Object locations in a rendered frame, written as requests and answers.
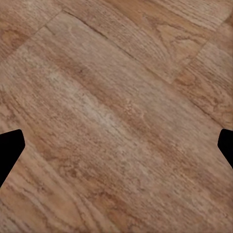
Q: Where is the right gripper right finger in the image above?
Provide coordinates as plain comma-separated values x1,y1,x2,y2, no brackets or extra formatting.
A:
217,129,233,168

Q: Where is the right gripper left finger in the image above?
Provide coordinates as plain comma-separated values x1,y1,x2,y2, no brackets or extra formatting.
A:
0,129,25,187

